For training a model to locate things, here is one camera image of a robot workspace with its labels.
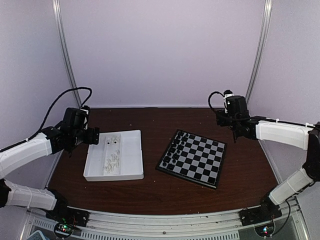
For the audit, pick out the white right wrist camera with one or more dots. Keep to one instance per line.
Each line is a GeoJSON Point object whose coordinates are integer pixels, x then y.
{"type": "Point", "coordinates": [226, 94]}

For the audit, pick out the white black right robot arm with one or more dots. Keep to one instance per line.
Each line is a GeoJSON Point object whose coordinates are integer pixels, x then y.
{"type": "Point", "coordinates": [292, 149]}

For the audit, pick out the right round circuit board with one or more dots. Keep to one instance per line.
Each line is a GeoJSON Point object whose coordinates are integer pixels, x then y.
{"type": "Point", "coordinates": [265, 231]}

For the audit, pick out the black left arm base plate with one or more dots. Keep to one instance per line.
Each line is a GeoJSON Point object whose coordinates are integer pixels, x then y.
{"type": "Point", "coordinates": [72, 217]}

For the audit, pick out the black silver chessboard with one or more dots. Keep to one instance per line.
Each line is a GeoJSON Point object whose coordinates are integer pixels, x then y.
{"type": "Point", "coordinates": [200, 161]}

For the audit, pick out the aluminium front rail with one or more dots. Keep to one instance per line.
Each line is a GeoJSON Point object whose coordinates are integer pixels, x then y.
{"type": "Point", "coordinates": [223, 225]}

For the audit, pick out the left round circuit board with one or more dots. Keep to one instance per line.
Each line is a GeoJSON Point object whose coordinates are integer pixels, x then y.
{"type": "Point", "coordinates": [62, 230]}

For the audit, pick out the round circuit board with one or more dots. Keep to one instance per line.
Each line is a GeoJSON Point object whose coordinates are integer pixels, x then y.
{"type": "Point", "coordinates": [265, 231]}
{"type": "Point", "coordinates": [62, 230]}

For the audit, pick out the right aluminium frame post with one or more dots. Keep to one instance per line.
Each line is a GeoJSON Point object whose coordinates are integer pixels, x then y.
{"type": "Point", "coordinates": [264, 30]}

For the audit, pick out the left aluminium frame post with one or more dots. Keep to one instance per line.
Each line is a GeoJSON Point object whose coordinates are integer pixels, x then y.
{"type": "Point", "coordinates": [63, 42]}

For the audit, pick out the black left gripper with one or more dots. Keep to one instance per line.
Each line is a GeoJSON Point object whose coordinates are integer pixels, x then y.
{"type": "Point", "coordinates": [89, 139]}

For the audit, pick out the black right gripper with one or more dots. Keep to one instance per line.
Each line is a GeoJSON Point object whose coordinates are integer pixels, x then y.
{"type": "Point", "coordinates": [220, 120]}

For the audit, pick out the blue plastic basket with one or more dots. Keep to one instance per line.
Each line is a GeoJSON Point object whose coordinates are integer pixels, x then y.
{"type": "Point", "coordinates": [37, 235]}

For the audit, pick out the white chess piece pile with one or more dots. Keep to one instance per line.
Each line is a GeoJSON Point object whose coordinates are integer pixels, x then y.
{"type": "Point", "coordinates": [112, 156]}

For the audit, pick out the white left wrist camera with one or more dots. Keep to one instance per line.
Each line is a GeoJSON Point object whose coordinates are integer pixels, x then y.
{"type": "Point", "coordinates": [86, 112]}

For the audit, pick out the aluminium frame post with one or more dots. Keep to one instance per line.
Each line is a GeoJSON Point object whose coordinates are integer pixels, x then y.
{"type": "Point", "coordinates": [264, 30]}
{"type": "Point", "coordinates": [63, 42]}

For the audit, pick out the white compartment tray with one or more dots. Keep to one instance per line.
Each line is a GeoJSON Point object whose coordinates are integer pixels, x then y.
{"type": "Point", "coordinates": [131, 158]}

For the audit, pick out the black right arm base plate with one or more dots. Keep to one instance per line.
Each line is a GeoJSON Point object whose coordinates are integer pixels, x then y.
{"type": "Point", "coordinates": [253, 216]}

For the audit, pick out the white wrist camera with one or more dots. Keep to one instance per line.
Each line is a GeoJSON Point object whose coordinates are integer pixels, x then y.
{"type": "Point", "coordinates": [86, 112]}
{"type": "Point", "coordinates": [226, 94]}

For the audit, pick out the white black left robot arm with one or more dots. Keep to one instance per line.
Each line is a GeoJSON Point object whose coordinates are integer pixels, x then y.
{"type": "Point", "coordinates": [72, 131]}

